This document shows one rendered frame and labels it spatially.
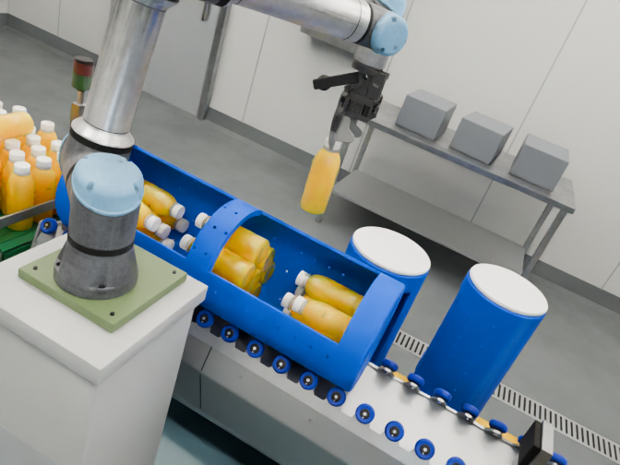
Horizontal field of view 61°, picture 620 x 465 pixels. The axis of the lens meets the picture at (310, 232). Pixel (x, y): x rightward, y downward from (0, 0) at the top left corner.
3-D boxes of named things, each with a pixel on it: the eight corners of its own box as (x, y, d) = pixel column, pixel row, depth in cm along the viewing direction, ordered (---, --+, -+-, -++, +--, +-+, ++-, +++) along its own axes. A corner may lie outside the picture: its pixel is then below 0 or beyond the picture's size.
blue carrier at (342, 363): (337, 416, 120) (384, 320, 107) (49, 243, 141) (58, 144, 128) (375, 351, 144) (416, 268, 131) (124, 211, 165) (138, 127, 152)
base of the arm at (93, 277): (102, 311, 95) (109, 267, 90) (34, 275, 97) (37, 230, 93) (152, 274, 108) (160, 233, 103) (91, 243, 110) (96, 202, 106)
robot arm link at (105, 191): (71, 252, 90) (77, 182, 84) (62, 210, 100) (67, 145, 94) (142, 250, 97) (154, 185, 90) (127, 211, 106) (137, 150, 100)
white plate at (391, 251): (347, 220, 188) (345, 222, 188) (363, 264, 164) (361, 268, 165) (417, 235, 195) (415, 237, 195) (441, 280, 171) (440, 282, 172)
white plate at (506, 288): (557, 298, 186) (555, 301, 187) (488, 256, 199) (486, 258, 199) (533, 325, 165) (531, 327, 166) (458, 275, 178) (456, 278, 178)
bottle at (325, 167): (328, 211, 141) (350, 147, 132) (317, 220, 135) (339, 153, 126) (305, 200, 143) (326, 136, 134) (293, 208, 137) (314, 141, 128)
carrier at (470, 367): (451, 458, 228) (399, 413, 241) (557, 301, 187) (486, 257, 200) (421, 496, 206) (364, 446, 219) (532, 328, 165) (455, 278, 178)
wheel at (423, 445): (438, 446, 117) (437, 445, 119) (420, 435, 118) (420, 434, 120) (429, 464, 116) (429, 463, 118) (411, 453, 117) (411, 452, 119)
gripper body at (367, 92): (365, 126, 121) (384, 75, 115) (331, 112, 123) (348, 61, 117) (375, 120, 128) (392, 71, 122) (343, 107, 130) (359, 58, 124)
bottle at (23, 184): (2, 231, 148) (4, 172, 139) (7, 218, 154) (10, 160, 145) (30, 234, 150) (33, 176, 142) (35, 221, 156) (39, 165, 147)
